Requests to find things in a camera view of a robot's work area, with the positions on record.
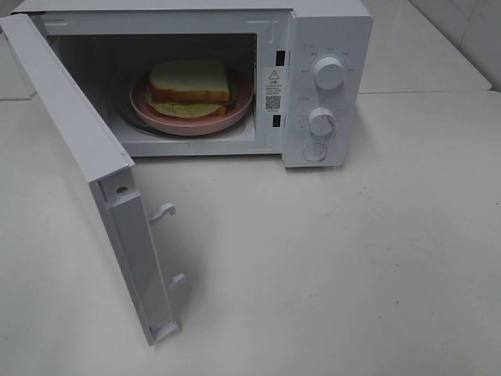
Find pink round plate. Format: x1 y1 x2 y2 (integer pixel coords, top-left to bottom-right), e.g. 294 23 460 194
129 70 254 136

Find white bread sandwich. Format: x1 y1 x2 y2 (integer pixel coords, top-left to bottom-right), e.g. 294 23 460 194
146 59 236 119

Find white microwave oven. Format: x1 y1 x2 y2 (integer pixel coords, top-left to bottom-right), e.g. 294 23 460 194
9 1 373 168

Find white microwave door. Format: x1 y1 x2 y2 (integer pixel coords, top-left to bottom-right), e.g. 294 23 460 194
1 14 179 345

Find glass microwave turntable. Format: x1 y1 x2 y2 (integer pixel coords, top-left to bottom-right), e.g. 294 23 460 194
112 94 255 139

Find round door release button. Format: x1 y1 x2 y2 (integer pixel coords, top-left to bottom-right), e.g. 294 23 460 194
303 143 327 162

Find white upper microwave knob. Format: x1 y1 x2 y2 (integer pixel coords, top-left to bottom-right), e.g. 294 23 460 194
313 56 345 90

